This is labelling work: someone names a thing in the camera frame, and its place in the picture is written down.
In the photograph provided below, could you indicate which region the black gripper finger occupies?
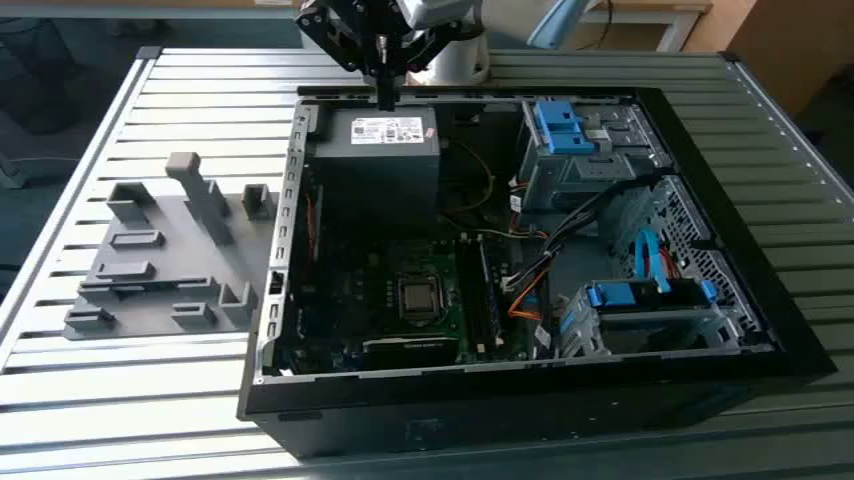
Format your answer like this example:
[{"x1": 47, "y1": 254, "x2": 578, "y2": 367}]
[
  {"x1": 295, "y1": 2, "x2": 387, "y2": 112},
  {"x1": 385, "y1": 23, "x2": 470, "y2": 112}
]

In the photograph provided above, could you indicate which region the green RAM stick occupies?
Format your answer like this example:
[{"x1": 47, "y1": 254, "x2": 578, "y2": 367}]
[{"x1": 110, "y1": 279, "x2": 206, "y2": 297}]

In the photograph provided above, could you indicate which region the black RAM slot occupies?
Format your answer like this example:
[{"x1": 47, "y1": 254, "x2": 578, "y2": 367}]
[{"x1": 457, "y1": 233, "x2": 483, "y2": 351}]

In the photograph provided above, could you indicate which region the grey power supply unit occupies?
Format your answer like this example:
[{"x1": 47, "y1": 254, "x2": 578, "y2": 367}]
[{"x1": 308, "y1": 106, "x2": 443, "y2": 239}]

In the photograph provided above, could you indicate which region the blue drive carrier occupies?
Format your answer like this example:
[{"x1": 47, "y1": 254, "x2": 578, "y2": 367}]
[{"x1": 533, "y1": 99, "x2": 597, "y2": 157}]

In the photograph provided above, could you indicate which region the grey drive cage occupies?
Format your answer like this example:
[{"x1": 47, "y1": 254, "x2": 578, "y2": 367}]
[{"x1": 518, "y1": 98, "x2": 677, "y2": 214}]

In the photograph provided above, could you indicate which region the black mesh wastebasket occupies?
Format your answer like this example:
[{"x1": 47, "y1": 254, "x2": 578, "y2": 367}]
[{"x1": 0, "y1": 17, "x2": 83, "y2": 135}]

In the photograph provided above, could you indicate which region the grey parts rack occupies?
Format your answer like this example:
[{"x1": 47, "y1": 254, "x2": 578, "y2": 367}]
[{"x1": 60, "y1": 152, "x2": 279, "y2": 342}]

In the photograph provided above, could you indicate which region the green motherboard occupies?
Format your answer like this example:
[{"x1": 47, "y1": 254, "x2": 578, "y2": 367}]
[{"x1": 292, "y1": 232, "x2": 535, "y2": 374}]

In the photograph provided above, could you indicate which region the silver CPU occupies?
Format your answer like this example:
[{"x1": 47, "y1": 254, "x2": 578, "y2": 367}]
[{"x1": 403, "y1": 281, "x2": 438, "y2": 315}]

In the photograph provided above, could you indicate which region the CPU socket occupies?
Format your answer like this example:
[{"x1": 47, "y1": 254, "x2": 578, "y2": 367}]
[{"x1": 394, "y1": 270, "x2": 447, "y2": 327}]

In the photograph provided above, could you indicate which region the brown wooden cabinet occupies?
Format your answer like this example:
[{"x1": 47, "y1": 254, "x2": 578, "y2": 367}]
[{"x1": 686, "y1": 0, "x2": 854, "y2": 119}]

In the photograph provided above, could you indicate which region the grey stand foot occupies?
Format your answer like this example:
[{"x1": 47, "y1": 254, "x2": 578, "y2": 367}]
[{"x1": 0, "y1": 149, "x2": 30, "y2": 190}]

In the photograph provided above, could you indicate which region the hard disk in blue carrier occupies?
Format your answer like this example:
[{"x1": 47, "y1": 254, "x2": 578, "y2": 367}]
[{"x1": 586, "y1": 279, "x2": 719, "y2": 314}]

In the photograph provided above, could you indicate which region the black graphics card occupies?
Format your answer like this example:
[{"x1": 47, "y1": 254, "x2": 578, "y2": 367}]
[{"x1": 362, "y1": 333, "x2": 463, "y2": 371}]

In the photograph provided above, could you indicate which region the grey disk bay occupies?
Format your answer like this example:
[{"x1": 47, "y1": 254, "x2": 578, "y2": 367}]
[{"x1": 557, "y1": 279, "x2": 766, "y2": 359}]

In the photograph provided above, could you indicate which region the black open PC case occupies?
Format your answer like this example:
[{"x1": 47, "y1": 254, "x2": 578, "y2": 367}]
[{"x1": 236, "y1": 84, "x2": 840, "y2": 459}]

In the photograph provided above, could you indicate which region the white-edged wrist camera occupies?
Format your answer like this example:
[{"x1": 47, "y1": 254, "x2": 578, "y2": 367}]
[{"x1": 399, "y1": 0, "x2": 483, "y2": 32}]

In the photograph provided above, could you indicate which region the black hanging cable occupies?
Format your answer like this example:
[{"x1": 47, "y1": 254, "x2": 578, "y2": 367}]
[{"x1": 597, "y1": 0, "x2": 615, "y2": 51}]

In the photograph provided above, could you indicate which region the yellow wire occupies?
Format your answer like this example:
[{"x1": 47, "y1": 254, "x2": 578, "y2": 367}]
[{"x1": 437, "y1": 141, "x2": 497, "y2": 217}]

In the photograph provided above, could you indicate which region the red wire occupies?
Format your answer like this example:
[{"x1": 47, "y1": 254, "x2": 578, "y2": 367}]
[{"x1": 303, "y1": 192, "x2": 320, "y2": 284}]

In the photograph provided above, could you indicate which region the wooden desk white frame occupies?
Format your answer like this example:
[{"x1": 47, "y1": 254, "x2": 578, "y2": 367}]
[{"x1": 0, "y1": 0, "x2": 714, "y2": 54}]

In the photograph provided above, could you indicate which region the black cable bundle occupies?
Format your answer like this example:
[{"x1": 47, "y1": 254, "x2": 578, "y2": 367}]
[{"x1": 503, "y1": 174, "x2": 666, "y2": 294}]

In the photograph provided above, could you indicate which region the blue flat data wire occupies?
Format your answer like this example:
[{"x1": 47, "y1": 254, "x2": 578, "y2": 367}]
[{"x1": 631, "y1": 227, "x2": 673, "y2": 294}]

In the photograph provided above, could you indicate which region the orange wire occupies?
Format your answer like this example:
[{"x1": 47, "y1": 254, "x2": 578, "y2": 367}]
[{"x1": 509, "y1": 267, "x2": 555, "y2": 321}]

